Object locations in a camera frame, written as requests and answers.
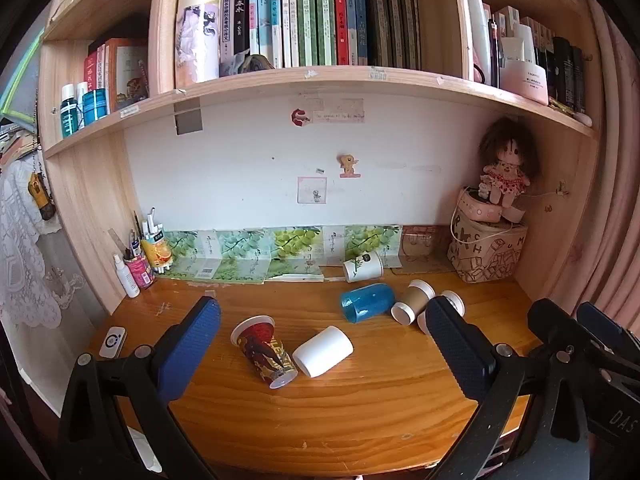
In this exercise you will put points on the wooden bookshelf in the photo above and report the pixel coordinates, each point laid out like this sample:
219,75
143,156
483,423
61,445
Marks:
100,200

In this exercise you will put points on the beige printed storage bag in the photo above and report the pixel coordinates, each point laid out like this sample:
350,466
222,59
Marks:
487,252

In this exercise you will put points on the red wall sticker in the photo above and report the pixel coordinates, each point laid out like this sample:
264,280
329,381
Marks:
300,117

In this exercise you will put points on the orange pen holder can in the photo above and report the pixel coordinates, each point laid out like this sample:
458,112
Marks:
157,252

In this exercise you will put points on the white spray bottle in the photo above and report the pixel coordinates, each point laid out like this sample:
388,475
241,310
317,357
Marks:
126,277

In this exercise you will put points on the white lace curtain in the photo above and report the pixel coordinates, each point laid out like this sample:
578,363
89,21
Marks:
30,260

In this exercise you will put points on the yellow bear wall sticker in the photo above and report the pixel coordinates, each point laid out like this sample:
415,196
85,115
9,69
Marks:
348,165

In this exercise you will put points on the white tube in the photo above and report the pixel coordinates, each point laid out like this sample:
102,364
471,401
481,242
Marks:
480,40

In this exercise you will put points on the brown paper cup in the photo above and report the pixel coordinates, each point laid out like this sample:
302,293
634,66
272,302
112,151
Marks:
414,301

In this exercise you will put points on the white rolled poster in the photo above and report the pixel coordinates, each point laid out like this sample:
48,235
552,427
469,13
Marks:
197,32

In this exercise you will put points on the pink square wall sticker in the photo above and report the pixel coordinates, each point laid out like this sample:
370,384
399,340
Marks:
312,190

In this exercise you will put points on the stack of red books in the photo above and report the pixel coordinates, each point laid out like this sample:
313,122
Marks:
122,72

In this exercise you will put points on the white leaf print paper cup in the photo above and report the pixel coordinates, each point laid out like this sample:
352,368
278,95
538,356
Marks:
363,266

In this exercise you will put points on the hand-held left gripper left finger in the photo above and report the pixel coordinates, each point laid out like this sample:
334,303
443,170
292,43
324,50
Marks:
192,345

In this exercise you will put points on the plain white cup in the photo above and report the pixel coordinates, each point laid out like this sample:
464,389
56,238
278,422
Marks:
324,351

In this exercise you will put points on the red printed paper cup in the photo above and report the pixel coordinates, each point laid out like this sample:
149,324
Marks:
262,352

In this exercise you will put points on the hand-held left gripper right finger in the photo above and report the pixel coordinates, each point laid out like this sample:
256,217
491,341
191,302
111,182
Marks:
456,347

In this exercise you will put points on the teal bottle white cap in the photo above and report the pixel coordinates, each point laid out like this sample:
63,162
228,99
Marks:
67,112
81,105

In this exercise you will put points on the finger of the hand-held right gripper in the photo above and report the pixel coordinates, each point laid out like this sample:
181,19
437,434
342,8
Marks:
607,327
555,320

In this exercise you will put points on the brown printed card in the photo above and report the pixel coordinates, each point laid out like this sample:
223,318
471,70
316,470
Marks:
425,247

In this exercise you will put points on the row of green grape cards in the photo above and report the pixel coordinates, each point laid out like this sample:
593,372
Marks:
280,252

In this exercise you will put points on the white small round-marked device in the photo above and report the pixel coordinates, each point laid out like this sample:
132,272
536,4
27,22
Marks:
113,342

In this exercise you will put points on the pink can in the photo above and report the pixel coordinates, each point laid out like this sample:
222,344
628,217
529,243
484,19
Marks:
141,272

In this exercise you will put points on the taped paper note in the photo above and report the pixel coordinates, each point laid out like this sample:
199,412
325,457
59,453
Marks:
339,110

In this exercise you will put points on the row of upright books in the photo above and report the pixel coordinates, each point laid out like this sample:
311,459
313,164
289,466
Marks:
320,22

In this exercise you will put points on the brown haired rag doll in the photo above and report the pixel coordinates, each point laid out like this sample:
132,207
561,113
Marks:
506,160

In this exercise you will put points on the pink round box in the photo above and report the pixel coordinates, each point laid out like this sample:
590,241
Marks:
482,206

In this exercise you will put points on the blue plastic cup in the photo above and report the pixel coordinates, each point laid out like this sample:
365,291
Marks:
366,301

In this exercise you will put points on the pink curtain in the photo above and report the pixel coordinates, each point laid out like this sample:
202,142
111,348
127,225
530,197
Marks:
612,185

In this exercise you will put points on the toiletry bottles on right shelf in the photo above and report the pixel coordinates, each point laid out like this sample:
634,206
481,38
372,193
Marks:
545,55

